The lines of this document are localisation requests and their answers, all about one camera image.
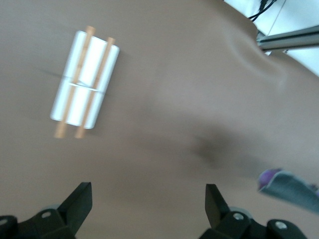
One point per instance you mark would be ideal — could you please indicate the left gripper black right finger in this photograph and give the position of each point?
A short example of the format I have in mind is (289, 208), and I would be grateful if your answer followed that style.
(219, 216)

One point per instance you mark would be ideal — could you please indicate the wooden chopstick pair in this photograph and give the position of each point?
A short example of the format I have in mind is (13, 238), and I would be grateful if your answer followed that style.
(74, 79)

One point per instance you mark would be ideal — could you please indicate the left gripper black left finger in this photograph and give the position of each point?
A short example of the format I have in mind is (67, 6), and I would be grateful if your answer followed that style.
(67, 214)

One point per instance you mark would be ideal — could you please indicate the brown table cover mat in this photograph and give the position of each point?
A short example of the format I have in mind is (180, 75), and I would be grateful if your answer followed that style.
(174, 112)

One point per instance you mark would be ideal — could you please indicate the white rack base plate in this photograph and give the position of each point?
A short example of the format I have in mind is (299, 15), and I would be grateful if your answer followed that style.
(93, 69)

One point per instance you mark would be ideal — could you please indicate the aluminium profile post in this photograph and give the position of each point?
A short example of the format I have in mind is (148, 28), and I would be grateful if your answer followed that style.
(286, 39)

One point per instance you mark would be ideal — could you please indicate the grey and purple towel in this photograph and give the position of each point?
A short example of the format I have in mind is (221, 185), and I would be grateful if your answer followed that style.
(291, 189)

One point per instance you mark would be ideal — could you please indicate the wooden rack rod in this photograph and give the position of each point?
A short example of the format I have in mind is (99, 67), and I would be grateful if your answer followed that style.
(98, 77)

